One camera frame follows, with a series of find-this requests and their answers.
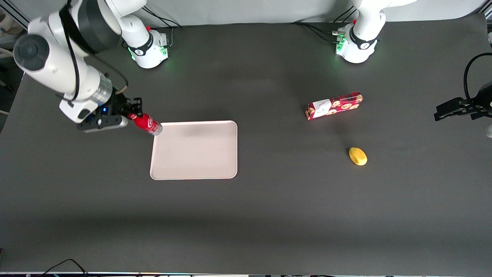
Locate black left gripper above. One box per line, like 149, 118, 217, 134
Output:
434, 82, 492, 122

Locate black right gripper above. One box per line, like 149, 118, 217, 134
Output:
101, 92, 143, 120

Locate red coke bottle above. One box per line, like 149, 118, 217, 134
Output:
129, 112, 163, 136

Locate beige plastic tray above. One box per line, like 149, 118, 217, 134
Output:
150, 120, 238, 181

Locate yellow lemon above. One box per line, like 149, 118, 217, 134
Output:
349, 147, 368, 166

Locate red tartan cookie box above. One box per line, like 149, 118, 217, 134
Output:
306, 91, 364, 121

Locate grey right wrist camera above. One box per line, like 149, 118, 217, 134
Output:
76, 115, 129, 133

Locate black looped gripper cable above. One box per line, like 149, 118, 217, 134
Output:
463, 52, 492, 101

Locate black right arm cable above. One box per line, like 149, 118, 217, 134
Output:
60, 0, 129, 101

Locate black right base cables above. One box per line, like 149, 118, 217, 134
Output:
141, 5, 183, 47

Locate black base cables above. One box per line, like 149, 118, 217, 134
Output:
141, 5, 183, 47
289, 15, 356, 43

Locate black left base cables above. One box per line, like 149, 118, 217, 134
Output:
289, 15, 356, 43

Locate black floor cable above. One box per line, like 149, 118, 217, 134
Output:
38, 259, 90, 277

